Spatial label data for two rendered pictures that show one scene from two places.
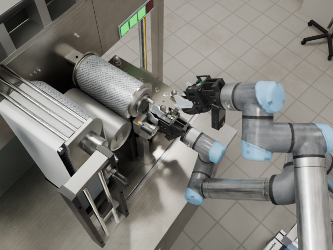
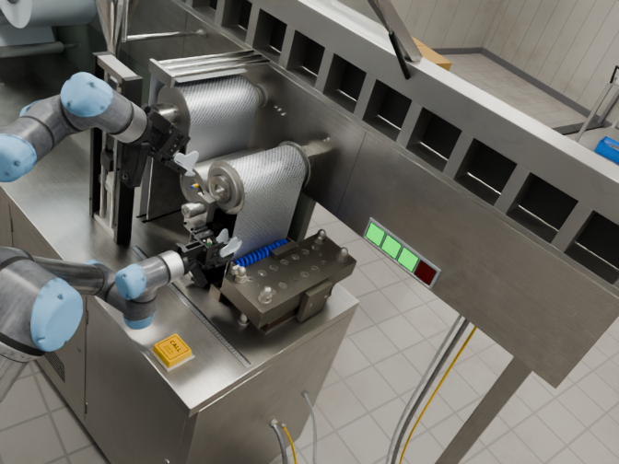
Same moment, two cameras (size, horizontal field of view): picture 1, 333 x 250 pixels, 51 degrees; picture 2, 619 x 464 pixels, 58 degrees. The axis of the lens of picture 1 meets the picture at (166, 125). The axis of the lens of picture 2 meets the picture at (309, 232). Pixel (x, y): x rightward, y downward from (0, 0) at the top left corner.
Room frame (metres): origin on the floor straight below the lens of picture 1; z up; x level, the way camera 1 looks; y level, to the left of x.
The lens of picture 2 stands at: (0.94, -1.11, 2.10)
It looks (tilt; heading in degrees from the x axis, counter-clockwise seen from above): 37 degrees down; 89
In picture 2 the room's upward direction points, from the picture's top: 18 degrees clockwise
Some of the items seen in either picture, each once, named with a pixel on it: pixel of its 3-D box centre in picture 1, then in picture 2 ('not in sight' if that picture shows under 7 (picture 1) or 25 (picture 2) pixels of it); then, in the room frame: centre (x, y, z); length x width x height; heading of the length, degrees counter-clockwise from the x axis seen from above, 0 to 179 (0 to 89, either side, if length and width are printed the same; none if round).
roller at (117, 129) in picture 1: (94, 118); (227, 176); (0.67, 0.27, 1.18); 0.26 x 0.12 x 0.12; 56
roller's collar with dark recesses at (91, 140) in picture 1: (93, 145); (164, 114); (0.48, 0.22, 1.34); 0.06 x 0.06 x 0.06; 56
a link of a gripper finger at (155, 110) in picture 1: (155, 109); (232, 245); (0.76, 0.05, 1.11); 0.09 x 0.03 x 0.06; 55
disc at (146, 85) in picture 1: (139, 101); (226, 187); (0.71, 0.10, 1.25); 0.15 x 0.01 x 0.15; 146
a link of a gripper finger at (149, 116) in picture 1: (150, 115); (224, 237); (0.74, 0.07, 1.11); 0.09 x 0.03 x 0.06; 57
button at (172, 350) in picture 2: not in sight; (172, 350); (0.71, -0.19, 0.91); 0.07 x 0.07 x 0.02; 56
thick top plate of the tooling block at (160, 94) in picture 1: (138, 89); (292, 275); (0.94, 0.13, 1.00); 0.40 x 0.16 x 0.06; 56
